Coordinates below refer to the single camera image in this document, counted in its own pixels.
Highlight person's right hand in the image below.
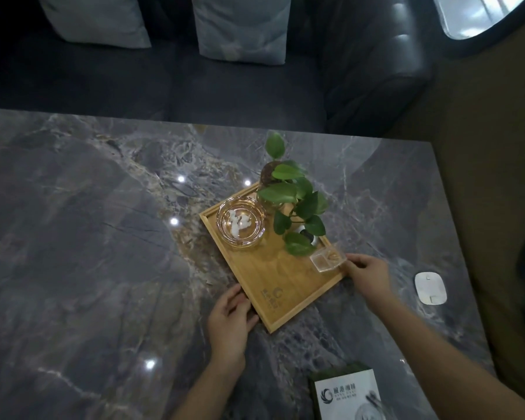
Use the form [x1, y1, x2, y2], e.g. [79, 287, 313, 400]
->
[340, 253, 393, 312]

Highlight person's left hand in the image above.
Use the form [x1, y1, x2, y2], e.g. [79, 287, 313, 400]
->
[207, 283, 260, 369]

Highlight wooden tray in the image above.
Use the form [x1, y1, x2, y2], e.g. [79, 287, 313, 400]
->
[199, 181, 349, 334]

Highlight person's left forearm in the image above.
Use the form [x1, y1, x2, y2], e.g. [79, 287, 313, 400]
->
[171, 362, 246, 420]

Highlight person's right forearm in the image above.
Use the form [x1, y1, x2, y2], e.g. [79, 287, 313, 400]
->
[367, 296, 525, 420]

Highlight small clear plastic box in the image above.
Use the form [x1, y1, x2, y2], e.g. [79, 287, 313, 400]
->
[309, 242, 347, 273]

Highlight white oval device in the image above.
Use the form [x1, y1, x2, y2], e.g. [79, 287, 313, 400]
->
[414, 271, 448, 307]

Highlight green plant in glass vase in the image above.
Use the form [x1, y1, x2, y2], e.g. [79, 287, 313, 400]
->
[257, 132, 330, 258]

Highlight round glass ashtray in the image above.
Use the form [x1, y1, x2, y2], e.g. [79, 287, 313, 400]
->
[216, 197, 267, 251]

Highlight white crumpled tissue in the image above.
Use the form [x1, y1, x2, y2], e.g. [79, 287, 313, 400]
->
[227, 210, 253, 239]

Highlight green and white booklet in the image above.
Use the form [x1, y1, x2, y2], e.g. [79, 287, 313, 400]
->
[308, 362, 389, 420]

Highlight dark leather sofa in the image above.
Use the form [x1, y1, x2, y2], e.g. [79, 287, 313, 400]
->
[0, 0, 436, 137]

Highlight grey cushion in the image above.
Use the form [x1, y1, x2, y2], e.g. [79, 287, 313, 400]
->
[190, 0, 292, 66]
[37, 0, 152, 50]

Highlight oval black-framed mirror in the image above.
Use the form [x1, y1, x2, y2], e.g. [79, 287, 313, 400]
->
[430, 0, 525, 58]

